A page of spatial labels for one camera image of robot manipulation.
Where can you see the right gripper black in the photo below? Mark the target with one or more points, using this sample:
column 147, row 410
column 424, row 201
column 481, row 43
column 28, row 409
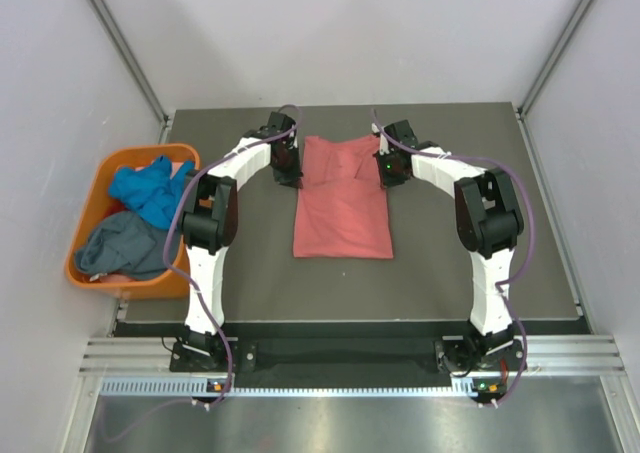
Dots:
column 386, row 180

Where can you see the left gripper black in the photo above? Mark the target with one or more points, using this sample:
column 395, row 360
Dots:
column 290, row 178

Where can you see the pink t shirt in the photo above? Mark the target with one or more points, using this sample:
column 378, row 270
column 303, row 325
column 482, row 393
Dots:
column 342, row 211

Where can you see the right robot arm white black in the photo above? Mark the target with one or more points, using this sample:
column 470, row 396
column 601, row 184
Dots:
column 491, row 206

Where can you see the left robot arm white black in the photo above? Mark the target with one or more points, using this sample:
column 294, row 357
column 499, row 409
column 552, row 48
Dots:
column 208, row 224

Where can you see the orange plastic bin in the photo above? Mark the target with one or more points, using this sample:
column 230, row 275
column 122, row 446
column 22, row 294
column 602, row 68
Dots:
column 99, row 205

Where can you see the grey blue t shirt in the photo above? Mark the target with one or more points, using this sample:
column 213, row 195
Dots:
column 125, row 244

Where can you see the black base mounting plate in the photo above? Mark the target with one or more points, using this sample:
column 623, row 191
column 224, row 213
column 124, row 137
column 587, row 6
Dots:
column 353, row 362

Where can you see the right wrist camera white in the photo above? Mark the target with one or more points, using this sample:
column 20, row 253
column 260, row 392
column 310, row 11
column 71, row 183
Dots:
column 380, row 133

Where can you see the left aluminium frame post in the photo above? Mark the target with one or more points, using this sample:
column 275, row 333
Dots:
column 125, row 52

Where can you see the aluminium frame post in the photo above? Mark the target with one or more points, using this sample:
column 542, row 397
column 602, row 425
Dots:
column 560, row 46
column 125, row 52

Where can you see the right aluminium frame post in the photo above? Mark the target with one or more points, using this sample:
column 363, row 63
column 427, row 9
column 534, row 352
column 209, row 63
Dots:
column 560, row 46

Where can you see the slotted cable duct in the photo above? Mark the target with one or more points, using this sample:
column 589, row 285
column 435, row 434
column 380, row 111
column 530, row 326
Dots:
column 209, row 388

